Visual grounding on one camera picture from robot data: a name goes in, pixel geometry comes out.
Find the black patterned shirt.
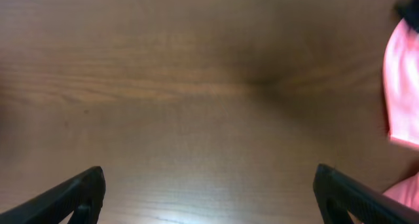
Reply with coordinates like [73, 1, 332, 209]
[394, 0, 419, 33]

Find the light salmon pink shirt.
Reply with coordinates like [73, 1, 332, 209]
[381, 17, 419, 212]

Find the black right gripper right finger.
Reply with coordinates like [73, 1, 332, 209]
[313, 164, 418, 224]

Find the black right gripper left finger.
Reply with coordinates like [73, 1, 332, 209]
[1, 166, 106, 224]

